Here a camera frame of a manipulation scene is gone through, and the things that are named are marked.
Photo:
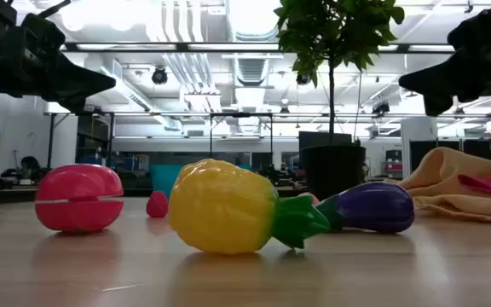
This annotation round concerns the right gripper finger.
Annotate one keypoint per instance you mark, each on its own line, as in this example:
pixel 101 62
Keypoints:
pixel 435 79
pixel 436 106

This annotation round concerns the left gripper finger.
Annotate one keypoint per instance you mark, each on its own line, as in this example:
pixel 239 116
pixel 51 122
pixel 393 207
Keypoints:
pixel 83 81
pixel 75 104

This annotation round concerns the red round toy fruit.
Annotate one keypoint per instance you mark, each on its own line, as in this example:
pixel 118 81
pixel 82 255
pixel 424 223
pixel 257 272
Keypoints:
pixel 79 198

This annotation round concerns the purple toy eggplant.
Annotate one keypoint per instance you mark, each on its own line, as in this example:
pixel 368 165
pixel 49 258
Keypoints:
pixel 373 206

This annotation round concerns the small pink toy strawberry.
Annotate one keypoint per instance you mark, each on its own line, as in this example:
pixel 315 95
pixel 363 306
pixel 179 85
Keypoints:
pixel 157 204

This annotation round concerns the salmon pink toy peach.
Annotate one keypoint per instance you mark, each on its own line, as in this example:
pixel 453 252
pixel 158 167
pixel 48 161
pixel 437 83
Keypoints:
pixel 311 197

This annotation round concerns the yellow toy pineapple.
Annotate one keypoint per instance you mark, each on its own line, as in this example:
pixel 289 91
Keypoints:
pixel 224 209

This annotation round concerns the black ceiling spotlight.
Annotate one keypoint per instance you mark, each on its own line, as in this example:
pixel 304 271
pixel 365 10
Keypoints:
pixel 159 76
pixel 380 107
pixel 303 79

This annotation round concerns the yellow cloth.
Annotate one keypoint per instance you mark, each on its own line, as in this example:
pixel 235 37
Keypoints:
pixel 446 179

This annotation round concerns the person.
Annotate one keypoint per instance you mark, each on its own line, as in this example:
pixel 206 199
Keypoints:
pixel 30 164

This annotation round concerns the green leafy tree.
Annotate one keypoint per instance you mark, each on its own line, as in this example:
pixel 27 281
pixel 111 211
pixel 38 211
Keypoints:
pixel 335 34

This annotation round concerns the teal plastic container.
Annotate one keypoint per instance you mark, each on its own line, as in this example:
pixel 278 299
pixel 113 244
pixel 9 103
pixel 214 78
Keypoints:
pixel 162 179

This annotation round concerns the dark monitor screen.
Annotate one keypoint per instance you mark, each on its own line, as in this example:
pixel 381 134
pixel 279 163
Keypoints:
pixel 322 138

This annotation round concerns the black plant pot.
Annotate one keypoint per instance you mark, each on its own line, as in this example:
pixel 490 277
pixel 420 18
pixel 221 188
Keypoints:
pixel 333 170

